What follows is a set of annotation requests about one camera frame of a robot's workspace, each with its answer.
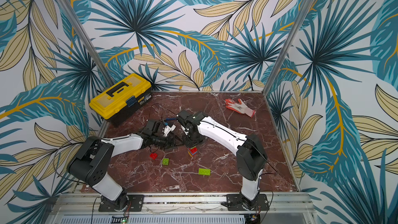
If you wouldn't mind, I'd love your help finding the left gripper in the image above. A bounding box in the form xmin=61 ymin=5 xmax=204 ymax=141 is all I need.
xmin=152 ymin=133 xmax=184 ymax=151

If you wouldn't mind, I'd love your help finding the green square lego brick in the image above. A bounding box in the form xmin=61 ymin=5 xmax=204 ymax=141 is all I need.
xmin=162 ymin=158 xmax=170 ymax=166

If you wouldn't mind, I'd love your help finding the small red lego brick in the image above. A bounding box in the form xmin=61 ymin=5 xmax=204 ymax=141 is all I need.
xmin=150 ymin=152 xmax=158 ymax=160

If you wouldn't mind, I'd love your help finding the long green lego brick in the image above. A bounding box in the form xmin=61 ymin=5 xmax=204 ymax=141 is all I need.
xmin=198 ymin=168 xmax=211 ymax=176

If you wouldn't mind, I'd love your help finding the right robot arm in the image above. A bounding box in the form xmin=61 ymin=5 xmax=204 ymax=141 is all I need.
xmin=177 ymin=111 xmax=267 ymax=202

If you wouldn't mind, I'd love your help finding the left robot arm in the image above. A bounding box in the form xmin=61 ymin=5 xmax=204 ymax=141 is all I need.
xmin=67 ymin=120 xmax=177 ymax=203

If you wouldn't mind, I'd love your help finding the red white work glove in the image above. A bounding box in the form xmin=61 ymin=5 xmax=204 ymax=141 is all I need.
xmin=225 ymin=99 xmax=256 ymax=118

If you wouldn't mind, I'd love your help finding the yellow black toolbox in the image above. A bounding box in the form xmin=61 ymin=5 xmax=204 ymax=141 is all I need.
xmin=89 ymin=74 xmax=152 ymax=127

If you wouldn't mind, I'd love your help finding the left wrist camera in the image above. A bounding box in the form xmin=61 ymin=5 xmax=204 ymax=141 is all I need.
xmin=163 ymin=125 xmax=176 ymax=137

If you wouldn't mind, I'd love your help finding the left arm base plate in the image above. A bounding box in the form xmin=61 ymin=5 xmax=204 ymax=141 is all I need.
xmin=98 ymin=194 xmax=144 ymax=212

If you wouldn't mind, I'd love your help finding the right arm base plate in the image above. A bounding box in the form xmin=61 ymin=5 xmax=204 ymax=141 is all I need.
xmin=221 ymin=194 xmax=269 ymax=211

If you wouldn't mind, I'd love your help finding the aluminium front rail frame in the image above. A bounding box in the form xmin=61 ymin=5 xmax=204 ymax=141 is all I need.
xmin=46 ymin=192 xmax=320 ymax=224

